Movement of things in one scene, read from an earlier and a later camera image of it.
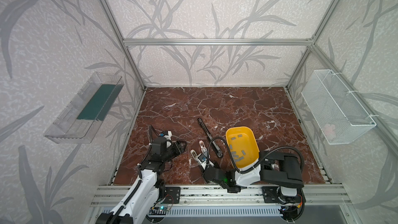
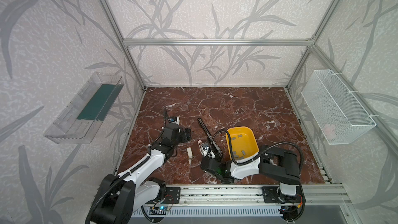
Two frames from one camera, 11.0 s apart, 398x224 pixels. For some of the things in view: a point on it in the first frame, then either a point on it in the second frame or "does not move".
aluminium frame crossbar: x=295 y=42 does not move
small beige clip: x=195 y=155 to x=189 y=152
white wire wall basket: x=340 y=117 does not move
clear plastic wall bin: x=80 y=120 does not move
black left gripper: x=171 y=149 to x=173 y=129
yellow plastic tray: x=243 y=145 does not move
